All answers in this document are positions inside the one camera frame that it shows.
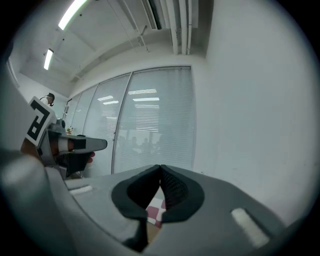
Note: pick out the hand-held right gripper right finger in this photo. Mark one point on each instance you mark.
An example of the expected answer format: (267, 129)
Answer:
(215, 225)

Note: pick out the long ceiling light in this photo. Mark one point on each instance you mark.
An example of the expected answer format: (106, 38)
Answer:
(72, 13)
(48, 59)

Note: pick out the white ceiling pipe duct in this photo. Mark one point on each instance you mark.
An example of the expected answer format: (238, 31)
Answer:
(182, 25)

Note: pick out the red white checkered cloth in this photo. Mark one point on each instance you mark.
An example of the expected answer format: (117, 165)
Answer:
(156, 213)

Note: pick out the ceiling air conditioner vent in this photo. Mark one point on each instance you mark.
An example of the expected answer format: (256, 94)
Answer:
(155, 13)

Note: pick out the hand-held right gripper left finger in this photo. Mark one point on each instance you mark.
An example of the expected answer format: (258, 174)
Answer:
(100, 200)

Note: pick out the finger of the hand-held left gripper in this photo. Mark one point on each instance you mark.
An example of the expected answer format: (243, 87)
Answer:
(96, 144)

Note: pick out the person's left forearm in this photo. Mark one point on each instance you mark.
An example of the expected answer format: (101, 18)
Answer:
(28, 148)

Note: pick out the glass partition with white blinds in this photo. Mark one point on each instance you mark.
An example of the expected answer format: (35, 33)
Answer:
(157, 120)
(105, 120)
(80, 112)

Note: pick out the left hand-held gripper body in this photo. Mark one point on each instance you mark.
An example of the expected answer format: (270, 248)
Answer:
(37, 120)

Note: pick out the person's left hand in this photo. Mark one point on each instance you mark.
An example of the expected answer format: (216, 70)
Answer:
(91, 157)

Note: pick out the black stand pole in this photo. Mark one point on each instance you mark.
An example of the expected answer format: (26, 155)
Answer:
(67, 110)

